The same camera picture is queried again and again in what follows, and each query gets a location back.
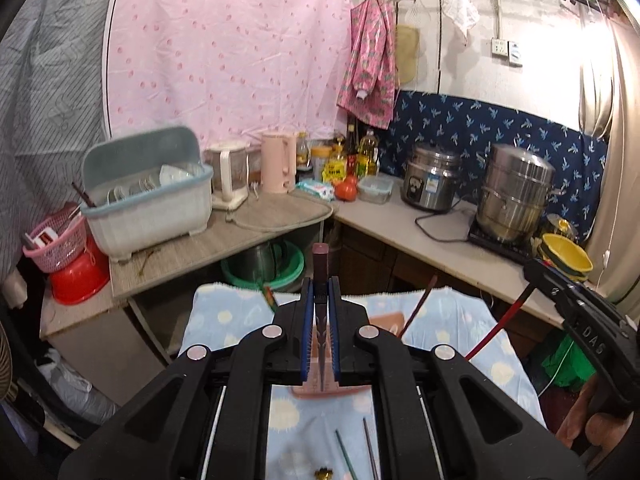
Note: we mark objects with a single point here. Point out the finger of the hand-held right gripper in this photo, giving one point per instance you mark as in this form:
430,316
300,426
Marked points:
547,280

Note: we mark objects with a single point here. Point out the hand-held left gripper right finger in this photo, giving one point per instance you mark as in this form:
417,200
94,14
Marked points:
334,330

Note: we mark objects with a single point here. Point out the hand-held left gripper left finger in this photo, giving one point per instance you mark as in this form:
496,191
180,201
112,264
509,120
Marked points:
307,330

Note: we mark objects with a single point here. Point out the green chopstick with gold band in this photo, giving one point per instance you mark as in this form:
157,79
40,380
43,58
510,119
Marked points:
270,299

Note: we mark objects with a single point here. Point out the pink perforated utensil holder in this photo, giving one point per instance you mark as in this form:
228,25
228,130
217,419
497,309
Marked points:
387,322

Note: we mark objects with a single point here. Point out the dark purple chopstick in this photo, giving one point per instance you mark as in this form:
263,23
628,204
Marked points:
320,265

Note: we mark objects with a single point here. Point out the red chopstick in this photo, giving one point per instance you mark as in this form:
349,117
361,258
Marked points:
495,325

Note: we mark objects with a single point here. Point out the dark brown chopstick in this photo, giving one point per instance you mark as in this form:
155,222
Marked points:
420,305

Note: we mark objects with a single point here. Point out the plain green chopstick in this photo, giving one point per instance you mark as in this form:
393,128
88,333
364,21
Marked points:
345,452

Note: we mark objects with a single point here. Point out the gold flower spoon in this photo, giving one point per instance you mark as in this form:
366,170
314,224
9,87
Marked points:
325,474

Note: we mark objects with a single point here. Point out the person's right hand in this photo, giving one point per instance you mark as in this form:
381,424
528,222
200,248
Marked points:
572,420

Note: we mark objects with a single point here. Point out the stack of yellow green bowls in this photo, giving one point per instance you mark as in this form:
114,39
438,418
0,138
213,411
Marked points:
565,255

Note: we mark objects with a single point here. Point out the green plastic bag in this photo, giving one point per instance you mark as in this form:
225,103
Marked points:
570,360

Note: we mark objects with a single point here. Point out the green plastic basin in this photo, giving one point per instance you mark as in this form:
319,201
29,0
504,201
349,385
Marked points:
287,272

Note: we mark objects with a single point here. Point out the black induction cooker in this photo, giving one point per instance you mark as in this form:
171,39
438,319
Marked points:
495,245

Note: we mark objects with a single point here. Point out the blue dotted tablecloth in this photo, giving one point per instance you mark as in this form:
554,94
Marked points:
225,320

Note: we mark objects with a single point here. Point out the steel steamer pot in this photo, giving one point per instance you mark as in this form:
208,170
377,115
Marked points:
515,190

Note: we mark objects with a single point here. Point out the corner kitchen counter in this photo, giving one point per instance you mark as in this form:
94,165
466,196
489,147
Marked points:
250,245

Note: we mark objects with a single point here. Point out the beige curtain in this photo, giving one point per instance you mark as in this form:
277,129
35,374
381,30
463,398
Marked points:
610,160

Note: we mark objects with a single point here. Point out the red tomato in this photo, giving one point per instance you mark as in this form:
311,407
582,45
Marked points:
346,190

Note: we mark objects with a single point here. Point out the wet wipes packet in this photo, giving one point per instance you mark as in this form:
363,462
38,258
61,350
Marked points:
315,189

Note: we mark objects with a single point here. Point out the clear food container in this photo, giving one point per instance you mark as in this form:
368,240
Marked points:
375,190

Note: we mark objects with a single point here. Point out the steel rice cooker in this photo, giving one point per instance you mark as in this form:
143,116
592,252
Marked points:
430,180

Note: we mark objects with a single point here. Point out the yellow seasoning packet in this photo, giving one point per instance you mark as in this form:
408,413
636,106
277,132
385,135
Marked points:
335,172

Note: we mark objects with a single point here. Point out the pink electric kettle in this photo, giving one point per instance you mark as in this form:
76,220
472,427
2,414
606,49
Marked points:
277,165

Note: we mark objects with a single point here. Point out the cream can with yellow lid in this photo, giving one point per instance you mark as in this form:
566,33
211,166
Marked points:
321,162

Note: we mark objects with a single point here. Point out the white glass kettle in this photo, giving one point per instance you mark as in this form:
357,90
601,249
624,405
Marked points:
227,175

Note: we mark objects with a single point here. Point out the navy patterned cloth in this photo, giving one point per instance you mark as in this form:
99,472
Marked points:
475,120

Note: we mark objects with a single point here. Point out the cooking oil bottle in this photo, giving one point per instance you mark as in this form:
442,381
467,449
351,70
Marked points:
369,157

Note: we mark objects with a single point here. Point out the amber sauce bottle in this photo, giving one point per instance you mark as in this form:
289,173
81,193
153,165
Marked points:
302,152

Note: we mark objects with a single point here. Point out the dark sauce bottle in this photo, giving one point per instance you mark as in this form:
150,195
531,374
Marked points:
351,150

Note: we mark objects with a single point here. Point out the grey-blue dish drainer box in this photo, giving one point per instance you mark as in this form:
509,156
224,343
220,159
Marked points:
150,215

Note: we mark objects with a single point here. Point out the white bowl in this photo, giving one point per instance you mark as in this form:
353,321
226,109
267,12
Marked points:
175,174

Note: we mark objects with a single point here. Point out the red plastic basin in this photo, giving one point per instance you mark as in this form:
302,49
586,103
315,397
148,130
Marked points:
75,282

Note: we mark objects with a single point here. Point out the grey plastic bag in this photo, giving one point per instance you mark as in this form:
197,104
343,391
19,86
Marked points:
75,390

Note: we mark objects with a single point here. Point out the pink plastic basket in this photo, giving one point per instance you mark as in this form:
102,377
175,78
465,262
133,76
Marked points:
55,250

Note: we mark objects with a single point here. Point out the beige hanging board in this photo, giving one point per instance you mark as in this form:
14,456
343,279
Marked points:
406,55

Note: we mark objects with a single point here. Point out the pink floral garment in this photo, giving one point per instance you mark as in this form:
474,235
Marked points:
370,60

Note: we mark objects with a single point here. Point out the white hanging cloth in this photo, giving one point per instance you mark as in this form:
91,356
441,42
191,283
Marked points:
460,5

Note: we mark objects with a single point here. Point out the pink dotted curtain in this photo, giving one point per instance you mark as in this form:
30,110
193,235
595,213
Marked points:
225,50

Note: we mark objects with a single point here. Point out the white skimmer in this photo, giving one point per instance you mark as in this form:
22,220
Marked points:
416,10

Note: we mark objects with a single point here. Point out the grey striped curtain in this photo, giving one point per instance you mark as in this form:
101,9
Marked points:
45,110

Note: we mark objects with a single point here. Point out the white wall switch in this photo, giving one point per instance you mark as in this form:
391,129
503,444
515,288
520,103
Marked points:
515,53

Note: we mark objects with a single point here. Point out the white wall socket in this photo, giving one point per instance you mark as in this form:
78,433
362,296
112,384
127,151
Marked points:
498,47

